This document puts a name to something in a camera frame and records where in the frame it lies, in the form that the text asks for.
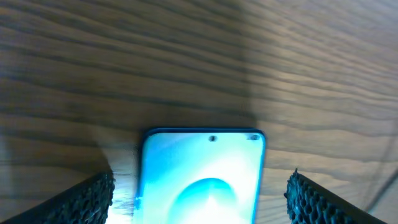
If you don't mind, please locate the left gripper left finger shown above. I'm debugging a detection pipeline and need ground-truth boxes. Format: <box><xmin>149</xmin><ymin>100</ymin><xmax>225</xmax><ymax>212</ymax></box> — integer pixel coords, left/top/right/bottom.
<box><xmin>1</xmin><ymin>170</ymin><xmax>115</xmax><ymax>224</ymax></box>

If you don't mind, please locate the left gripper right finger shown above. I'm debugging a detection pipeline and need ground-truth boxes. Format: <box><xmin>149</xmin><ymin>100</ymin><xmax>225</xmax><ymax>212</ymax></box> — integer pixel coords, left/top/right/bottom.
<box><xmin>284</xmin><ymin>170</ymin><xmax>385</xmax><ymax>224</ymax></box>

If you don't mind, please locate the black charger cable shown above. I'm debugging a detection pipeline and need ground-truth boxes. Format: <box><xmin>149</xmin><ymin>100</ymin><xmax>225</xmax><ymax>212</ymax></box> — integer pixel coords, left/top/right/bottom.
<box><xmin>363</xmin><ymin>167</ymin><xmax>398</xmax><ymax>214</ymax></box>

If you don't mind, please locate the blue Galaxy smartphone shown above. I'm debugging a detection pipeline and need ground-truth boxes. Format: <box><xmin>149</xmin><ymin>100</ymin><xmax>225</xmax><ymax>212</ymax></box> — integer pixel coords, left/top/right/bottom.
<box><xmin>132</xmin><ymin>128</ymin><xmax>267</xmax><ymax>224</ymax></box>

